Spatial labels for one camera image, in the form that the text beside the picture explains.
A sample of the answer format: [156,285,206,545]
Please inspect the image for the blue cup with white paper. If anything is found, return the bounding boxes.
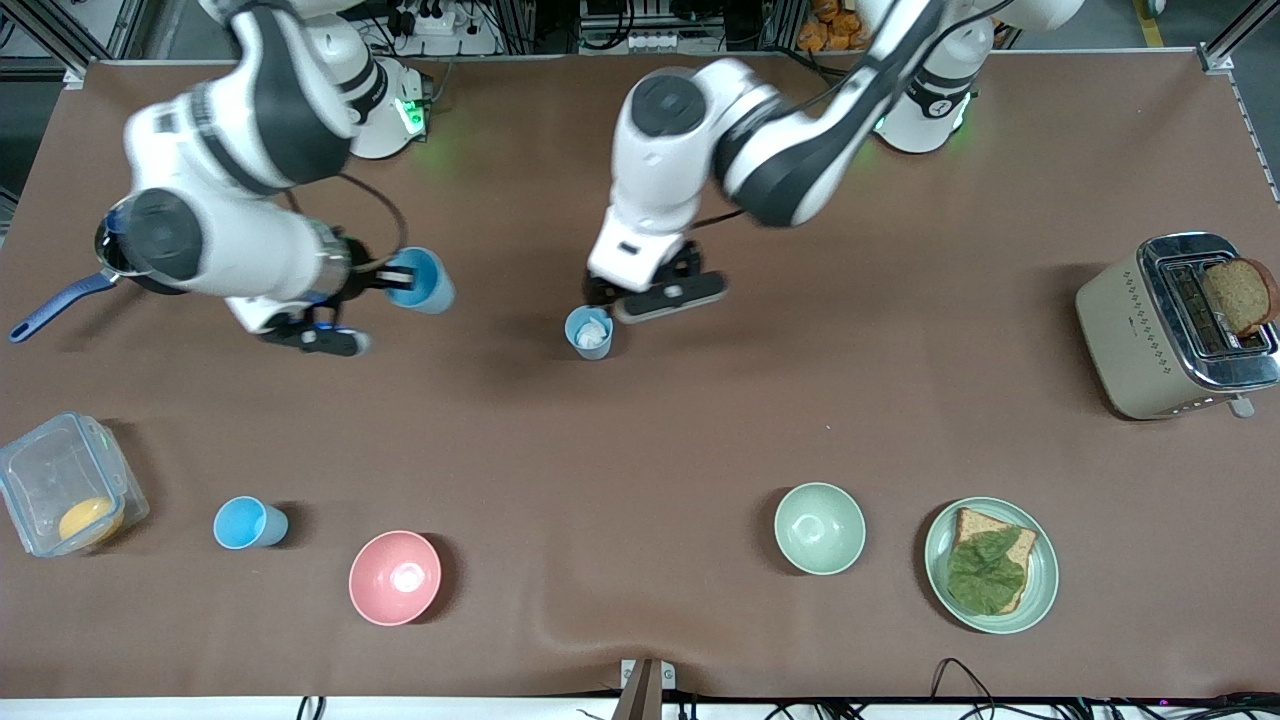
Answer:
[564,304,615,362]

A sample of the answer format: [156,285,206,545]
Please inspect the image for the power strip with black plugs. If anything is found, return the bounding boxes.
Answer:
[385,0,473,37]

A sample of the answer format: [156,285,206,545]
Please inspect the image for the bag of orange snacks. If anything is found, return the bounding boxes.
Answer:
[796,0,873,54]

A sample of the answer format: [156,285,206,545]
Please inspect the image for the pink bowl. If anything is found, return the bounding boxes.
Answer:
[348,530,443,628]

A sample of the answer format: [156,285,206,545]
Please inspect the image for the pale green bowl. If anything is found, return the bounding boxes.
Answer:
[773,482,867,577]

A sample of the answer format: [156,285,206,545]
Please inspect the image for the orange round fruit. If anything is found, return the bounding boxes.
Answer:
[58,497,125,547]

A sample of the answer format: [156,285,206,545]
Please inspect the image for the clear plastic food container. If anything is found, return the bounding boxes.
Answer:
[0,411,151,558]

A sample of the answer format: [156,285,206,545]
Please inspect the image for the metal table edge clamp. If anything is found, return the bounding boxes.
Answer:
[611,657,677,720]

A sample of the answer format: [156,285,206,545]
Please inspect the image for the green lettuce leaf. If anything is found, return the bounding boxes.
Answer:
[945,527,1029,616]

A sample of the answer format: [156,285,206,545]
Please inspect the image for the brown bread slice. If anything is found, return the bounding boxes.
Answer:
[947,507,1039,615]

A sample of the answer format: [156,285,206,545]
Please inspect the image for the beige and chrome toaster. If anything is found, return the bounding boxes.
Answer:
[1074,232,1280,422]

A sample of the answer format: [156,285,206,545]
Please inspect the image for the pale green plate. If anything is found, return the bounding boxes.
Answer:
[923,496,1060,636]

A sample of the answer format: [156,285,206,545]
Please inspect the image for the brown toast slice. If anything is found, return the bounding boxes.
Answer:
[1204,257,1280,339]

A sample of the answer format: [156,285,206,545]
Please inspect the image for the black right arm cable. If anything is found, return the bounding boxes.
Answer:
[285,174,410,269]

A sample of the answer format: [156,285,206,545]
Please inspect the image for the black pot with blue handle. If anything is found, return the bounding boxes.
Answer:
[8,195,193,345]

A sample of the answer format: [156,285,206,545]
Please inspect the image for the black looped floor cable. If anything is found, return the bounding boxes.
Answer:
[929,657,1003,720]

